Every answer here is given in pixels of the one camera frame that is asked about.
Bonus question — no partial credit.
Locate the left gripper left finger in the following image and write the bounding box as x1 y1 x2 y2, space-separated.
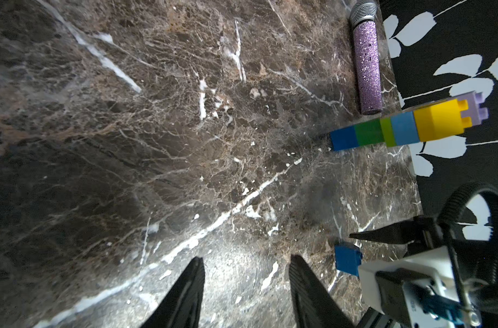
140 257 205 328

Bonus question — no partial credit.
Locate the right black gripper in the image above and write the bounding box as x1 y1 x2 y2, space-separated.
350 183 498 327

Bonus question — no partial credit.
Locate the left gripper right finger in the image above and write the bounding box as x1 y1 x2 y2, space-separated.
289 254 355 327

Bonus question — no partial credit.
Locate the blue square lego brick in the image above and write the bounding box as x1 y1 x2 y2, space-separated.
334 243 363 277
330 126 359 151

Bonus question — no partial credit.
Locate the cyan square lego brick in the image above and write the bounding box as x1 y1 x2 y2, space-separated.
391 112 420 146

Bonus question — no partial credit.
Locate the lime green long lego brick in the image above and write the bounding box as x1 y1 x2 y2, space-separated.
380 118 397 147

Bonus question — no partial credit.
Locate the dark green square lego brick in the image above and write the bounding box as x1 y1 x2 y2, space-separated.
354 119 384 146

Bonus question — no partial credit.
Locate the yellow square lego brick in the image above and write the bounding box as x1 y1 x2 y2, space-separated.
413 98 473 142

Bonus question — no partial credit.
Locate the lilac square lego brick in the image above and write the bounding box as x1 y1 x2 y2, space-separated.
455 91 489 127

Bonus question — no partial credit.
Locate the purple glitter microphone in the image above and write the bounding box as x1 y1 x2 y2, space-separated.
350 1 383 116

